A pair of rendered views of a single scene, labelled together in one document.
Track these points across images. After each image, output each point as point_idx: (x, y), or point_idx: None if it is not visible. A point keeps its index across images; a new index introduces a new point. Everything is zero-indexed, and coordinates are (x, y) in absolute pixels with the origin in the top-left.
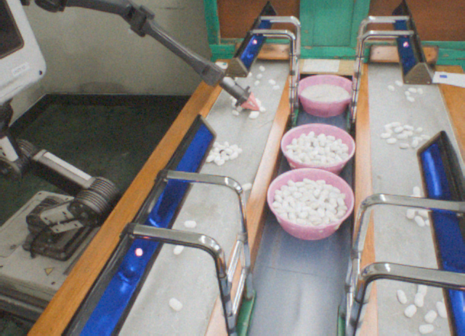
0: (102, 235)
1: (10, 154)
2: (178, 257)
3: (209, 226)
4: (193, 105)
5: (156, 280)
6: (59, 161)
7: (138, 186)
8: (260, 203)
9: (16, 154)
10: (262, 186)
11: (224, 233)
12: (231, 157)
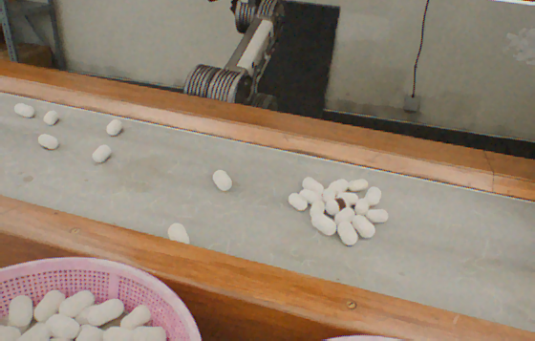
0: (127, 87)
1: None
2: (36, 145)
3: (84, 179)
4: (531, 167)
5: (8, 128)
6: (258, 34)
7: (226, 107)
8: (80, 244)
9: None
10: (151, 257)
11: (49, 195)
12: (312, 216)
